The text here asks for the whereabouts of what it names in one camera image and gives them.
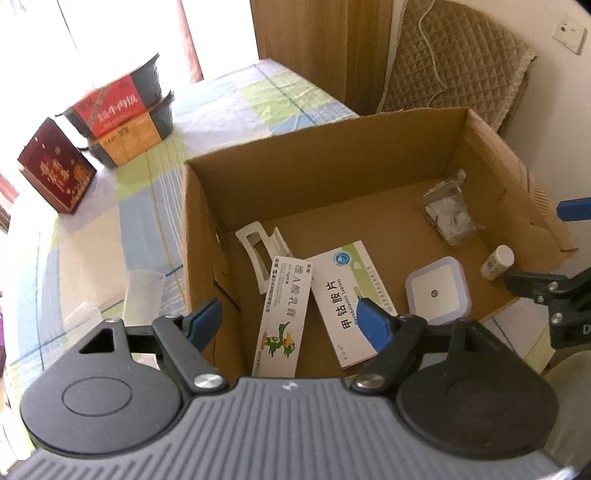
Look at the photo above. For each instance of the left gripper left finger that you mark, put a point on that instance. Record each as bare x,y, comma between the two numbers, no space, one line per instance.
182,341

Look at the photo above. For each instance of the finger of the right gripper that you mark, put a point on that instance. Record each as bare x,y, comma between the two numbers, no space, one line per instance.
546,288
574,210

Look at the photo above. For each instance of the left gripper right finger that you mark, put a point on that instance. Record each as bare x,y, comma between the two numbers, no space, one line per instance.
396,340

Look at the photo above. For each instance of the clear plastic cup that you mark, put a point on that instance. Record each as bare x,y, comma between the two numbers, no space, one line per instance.
143,296

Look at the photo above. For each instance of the small white pill bottle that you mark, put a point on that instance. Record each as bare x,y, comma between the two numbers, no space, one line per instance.
498,262

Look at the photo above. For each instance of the white square night light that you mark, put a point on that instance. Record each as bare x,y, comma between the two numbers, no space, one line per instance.
439,292

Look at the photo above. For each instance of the white mecobalamin medicine box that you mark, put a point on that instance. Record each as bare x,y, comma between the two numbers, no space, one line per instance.
340,278

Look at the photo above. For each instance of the white parrot ointment box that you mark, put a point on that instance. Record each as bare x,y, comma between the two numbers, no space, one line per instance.
284,312

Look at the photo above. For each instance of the cream plastic hair clip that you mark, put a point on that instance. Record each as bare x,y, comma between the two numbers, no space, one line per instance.
261,249

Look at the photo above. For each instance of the bagged white small parts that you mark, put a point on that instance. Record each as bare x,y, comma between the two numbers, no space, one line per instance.
445,208

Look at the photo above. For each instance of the clear plastic lidded box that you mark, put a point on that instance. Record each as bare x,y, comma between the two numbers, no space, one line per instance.
82,320

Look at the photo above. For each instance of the checked plastic tablecloth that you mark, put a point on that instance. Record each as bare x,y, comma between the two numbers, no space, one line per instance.
130,219

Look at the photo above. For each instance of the brown cardboard box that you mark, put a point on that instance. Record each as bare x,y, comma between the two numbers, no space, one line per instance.
360,180

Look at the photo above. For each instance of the brown quilted cover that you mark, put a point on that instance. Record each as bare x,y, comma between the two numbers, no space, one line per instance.
450,55

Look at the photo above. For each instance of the orange label food bowl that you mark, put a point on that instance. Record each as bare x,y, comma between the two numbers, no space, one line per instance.
134,137

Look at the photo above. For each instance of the dark red gift box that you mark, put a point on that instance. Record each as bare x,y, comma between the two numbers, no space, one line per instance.
55,168

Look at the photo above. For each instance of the red label food bowl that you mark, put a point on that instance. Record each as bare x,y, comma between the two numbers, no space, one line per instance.
107,107

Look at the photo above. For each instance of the brown wooden door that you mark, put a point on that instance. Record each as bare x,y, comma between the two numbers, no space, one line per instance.
340,46

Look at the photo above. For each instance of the white wall outlet plate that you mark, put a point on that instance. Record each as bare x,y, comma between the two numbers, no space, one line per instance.
571,30

